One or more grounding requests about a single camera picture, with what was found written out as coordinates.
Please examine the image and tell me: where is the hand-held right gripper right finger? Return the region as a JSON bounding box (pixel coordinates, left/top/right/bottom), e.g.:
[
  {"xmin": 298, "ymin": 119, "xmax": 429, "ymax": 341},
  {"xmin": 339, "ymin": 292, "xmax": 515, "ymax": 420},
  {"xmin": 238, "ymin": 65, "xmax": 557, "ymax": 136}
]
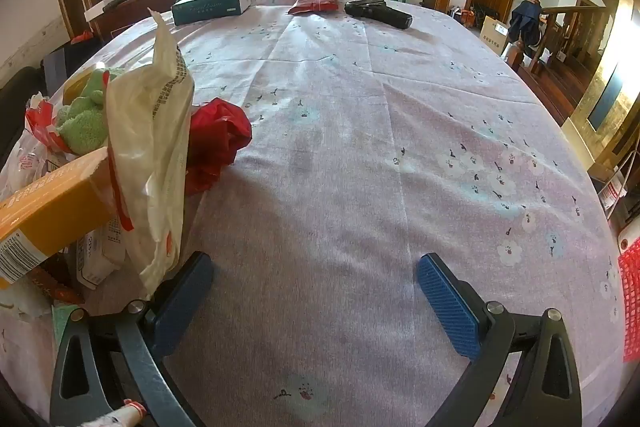
[{"xmin": 417, "ymin": 253, "xmax": 583, "ymax": 427}]

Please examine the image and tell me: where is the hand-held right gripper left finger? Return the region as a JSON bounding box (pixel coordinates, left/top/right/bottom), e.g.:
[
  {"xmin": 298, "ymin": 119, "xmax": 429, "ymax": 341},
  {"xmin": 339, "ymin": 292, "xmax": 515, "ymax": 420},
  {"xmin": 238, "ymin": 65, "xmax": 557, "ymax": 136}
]
[{"xmin": 49, "ymin": 251, "xmax": 216, "ymax": 427}]

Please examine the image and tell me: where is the red plastic bag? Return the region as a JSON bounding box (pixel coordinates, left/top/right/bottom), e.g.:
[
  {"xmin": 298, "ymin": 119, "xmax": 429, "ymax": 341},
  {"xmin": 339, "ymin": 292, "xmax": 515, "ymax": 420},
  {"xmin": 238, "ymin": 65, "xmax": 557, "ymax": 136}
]
[{"xmin": 186, "ymin": 97, "xmax": 253, "ymax": 196}]

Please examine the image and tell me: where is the red plastic basket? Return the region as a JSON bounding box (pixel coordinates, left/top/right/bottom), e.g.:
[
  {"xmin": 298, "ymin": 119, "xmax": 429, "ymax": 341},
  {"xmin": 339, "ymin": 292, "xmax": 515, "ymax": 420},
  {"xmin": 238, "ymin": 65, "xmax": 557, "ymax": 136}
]
[{"xmin": 617, "ymin": 237, "xmax": 640, "ymax": 363}]

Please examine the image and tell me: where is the white printed packet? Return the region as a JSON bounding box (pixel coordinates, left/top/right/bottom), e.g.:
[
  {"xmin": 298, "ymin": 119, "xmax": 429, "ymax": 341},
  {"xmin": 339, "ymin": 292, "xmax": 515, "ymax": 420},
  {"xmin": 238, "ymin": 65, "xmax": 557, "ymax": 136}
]
[{"xmin": 75, "ymin": 212, "xmax": 126, "ymax": 290}]

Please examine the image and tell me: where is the green patterned packet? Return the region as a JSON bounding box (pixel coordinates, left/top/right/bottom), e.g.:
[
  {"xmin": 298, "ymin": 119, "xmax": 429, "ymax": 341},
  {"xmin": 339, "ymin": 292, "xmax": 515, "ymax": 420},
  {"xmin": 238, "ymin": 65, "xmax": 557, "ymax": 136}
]
[{"xmin": 51, "ymin": 303, "xmax": 77, "ymax": 344}]

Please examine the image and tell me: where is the white tube with red cap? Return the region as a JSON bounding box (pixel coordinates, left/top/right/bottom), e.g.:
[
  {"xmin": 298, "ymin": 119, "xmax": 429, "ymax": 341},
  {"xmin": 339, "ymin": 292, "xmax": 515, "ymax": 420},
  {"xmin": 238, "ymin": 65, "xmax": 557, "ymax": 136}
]
[{"xmin": 95, "ymin": 399, "xmax": 147, "ymax": 427}]

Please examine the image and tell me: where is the orange snack wrapper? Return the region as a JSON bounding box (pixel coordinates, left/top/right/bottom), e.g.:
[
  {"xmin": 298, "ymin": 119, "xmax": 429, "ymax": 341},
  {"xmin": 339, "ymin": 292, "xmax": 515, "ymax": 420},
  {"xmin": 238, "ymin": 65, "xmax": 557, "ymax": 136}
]
[{"xmin": 30, "ymin": 257, "xmax": 86, "ymax": 305}]

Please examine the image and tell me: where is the orange cardboard box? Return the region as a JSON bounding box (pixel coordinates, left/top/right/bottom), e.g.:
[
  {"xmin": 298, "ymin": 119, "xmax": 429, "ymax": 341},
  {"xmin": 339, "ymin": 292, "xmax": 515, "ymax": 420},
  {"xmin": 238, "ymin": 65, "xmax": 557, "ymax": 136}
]
[{"xmin": 0, "ymin": 147, "xmax": 118, "ymax": 285}]

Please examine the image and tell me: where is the translucent plastic bag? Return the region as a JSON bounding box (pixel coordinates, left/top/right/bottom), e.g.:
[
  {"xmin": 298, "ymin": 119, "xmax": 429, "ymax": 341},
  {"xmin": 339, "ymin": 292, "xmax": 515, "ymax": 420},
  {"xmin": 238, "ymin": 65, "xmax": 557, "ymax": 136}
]
[{"xmin": 105, "ymin": 7, "xmax": 197, "ymax": 303}]

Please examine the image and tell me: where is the green plush toy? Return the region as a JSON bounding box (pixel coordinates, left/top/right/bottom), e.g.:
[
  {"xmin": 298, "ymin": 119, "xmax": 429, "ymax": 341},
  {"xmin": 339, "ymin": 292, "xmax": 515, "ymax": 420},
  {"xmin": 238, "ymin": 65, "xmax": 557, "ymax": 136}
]
[{"xmin": 54, "ymin": 68, "xmax": 126, "ymax": 156}]

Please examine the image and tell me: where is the white printed carton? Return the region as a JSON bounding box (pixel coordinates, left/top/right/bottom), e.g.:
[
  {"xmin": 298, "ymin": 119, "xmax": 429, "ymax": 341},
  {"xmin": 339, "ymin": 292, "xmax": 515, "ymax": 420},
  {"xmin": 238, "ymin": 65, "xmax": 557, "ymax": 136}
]
[{"xmin": 597, "ymin": 167, "xmax": 628, "ymax": 215}]

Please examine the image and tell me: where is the red and white snack packet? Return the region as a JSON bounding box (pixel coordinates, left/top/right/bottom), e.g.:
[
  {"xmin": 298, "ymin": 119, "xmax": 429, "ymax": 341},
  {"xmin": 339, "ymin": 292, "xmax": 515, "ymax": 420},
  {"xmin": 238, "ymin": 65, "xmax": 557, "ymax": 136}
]
[{"xmin": 0, "ymin": 92, "xmax": 76, "ymax": 202}]

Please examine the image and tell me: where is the dark bag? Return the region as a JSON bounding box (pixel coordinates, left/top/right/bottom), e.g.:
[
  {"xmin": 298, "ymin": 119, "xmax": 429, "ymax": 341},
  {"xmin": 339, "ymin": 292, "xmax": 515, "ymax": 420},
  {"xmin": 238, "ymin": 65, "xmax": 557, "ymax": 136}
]
[{"xmin": 42, "ymin": 43, "xmax": 96, "ymax": 95}]

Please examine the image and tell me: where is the cardboard box with print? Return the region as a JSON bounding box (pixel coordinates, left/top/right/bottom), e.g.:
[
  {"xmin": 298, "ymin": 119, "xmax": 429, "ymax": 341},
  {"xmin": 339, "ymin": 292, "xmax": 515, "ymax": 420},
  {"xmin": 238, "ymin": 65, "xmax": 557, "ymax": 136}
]
[{"xmin": 481, "ymin": 16, "xmax": 516, "ymax": 56}]

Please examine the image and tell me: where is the dark jacket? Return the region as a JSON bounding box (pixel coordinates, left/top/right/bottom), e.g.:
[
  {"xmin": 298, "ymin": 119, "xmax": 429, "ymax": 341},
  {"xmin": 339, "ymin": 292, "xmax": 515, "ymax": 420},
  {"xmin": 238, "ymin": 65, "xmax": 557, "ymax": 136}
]
[{"xmin": 509, "ymin": 0, "xmax": 543, "ymax": 44}]

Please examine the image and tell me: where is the gold framed pillar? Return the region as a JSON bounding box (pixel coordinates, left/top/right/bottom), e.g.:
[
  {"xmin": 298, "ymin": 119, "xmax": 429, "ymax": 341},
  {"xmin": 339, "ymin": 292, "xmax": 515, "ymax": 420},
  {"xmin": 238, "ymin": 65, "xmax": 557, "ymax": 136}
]
[{"xmin": 560, "ymin": 0, "xmax": 640, "ymax": 178}]

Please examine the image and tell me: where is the black pistol-shaped device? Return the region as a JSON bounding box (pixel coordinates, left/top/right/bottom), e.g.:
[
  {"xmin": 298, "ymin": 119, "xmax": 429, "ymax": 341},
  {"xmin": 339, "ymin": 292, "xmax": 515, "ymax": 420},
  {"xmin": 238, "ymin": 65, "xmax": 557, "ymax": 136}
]
[{"xmin": 344, "ymin": 0, "xmax": 414, "ymax": 30}]

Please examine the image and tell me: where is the wooden stair railing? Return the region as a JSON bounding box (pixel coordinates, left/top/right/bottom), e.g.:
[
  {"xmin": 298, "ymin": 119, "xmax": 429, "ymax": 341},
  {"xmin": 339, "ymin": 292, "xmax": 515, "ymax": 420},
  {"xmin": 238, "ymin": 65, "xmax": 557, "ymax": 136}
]
[{"xmin": 515, "ymin": 0, "xmax": 613, "ymax": 75}]

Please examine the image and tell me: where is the flat red packet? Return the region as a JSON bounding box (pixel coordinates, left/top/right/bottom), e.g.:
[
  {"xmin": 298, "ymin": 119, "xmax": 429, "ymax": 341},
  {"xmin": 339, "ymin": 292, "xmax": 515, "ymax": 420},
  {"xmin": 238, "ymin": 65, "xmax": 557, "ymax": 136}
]
[{"xmin": 287, "ymin": 0, "xmax": 342, "ymax": 16}]

